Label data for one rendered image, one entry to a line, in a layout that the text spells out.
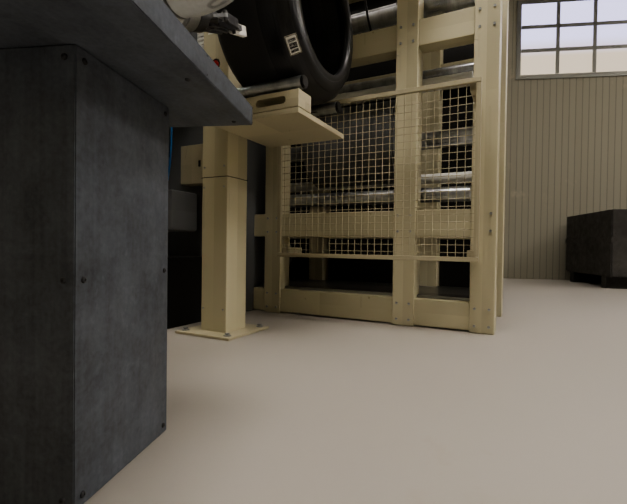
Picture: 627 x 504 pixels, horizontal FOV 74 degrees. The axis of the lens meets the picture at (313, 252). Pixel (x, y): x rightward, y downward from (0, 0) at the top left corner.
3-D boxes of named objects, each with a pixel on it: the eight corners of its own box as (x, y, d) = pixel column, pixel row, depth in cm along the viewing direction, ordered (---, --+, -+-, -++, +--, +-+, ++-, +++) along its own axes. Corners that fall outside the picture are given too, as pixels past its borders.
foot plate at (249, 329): (174, 333, 164) (174, 327, 164) (219, 322, 188) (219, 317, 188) (228, 341, 152) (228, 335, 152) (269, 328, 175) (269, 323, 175)
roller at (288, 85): (217, 91, 151) (225, 91, 155) (220, 104, 153) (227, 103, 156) (301, 74, 135) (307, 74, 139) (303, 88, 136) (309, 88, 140)
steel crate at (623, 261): (643, 282, 456) (645, 217, 455) (723, 292, 353) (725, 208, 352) (559, 280, 468) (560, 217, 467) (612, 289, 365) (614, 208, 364)
